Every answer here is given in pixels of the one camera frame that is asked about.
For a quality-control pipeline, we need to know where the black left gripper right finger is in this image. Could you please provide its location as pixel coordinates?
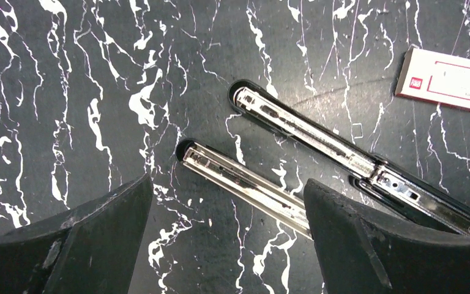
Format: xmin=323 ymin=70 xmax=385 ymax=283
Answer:
xmin=303 ymin=179 xmax=470 ymax=293

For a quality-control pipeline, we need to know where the red white staple box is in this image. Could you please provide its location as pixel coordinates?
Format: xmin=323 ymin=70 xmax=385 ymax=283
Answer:
xmin=394 ymin=47 xmax=470 ymax=110

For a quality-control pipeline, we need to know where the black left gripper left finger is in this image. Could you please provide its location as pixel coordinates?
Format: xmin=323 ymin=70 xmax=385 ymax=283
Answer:
xmin=0 ymin=175 xmax=153 ymax=293

